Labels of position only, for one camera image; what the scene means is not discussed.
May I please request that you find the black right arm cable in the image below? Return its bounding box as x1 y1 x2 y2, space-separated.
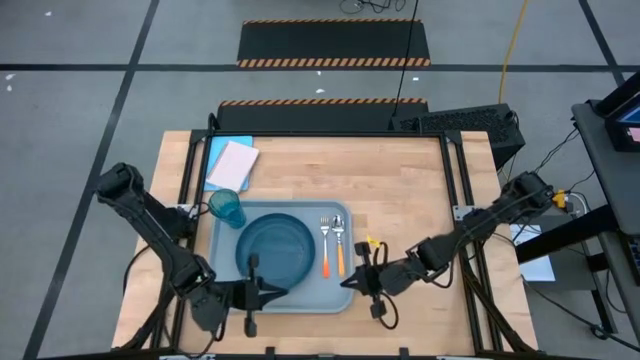
369 241 454 331

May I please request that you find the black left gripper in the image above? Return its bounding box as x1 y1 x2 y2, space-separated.
227 253 290 339

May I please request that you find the black-framed monitor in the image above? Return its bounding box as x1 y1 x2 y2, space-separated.
594 72 640 153

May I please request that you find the black hanging cable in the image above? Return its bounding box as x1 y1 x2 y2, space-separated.
391 0 421 119

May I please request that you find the grey plastic tray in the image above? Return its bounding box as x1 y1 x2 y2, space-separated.
207 199 355 315

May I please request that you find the black side table beam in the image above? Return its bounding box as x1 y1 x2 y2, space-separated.
514 203 619 265

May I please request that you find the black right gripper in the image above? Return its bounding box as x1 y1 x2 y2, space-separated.
340 241 402 321

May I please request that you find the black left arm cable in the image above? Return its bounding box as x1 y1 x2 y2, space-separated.
122 243 152 297

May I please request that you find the teal translucent plastic cup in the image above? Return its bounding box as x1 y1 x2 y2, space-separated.
207 188 247 230

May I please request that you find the black metal table frame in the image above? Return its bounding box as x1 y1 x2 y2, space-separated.
119 128 539 359

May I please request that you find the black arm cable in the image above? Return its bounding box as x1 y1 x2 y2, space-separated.
122 243 152 297
369 241 454 331

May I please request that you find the grey side table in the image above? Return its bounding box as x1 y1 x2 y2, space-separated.
571 99 640 236

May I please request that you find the long black floor cable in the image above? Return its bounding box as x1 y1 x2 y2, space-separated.
522 279 640 352

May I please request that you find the dark blue round plate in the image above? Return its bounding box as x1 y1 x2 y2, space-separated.
235 212 317 291

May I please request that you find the coiled black floor cable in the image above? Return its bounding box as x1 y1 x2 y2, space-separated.
339 0 407 15

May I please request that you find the white paper sheet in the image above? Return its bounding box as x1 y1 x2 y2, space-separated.
509 223 557 283

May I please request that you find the black perforated computer case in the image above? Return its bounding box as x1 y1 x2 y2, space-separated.
389 103 527 170

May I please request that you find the black hazard-striped floor mat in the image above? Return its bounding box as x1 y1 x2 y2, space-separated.
215 97 430 133
236 18 432 69

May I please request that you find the yellow hanging cable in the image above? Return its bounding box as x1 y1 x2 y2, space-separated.
498 0 530 105

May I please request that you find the orange-handled metal fork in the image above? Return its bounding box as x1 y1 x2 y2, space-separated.
319 215 332 280

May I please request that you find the orange-handled metal spoon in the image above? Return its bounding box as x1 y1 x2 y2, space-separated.
331 214 347 279

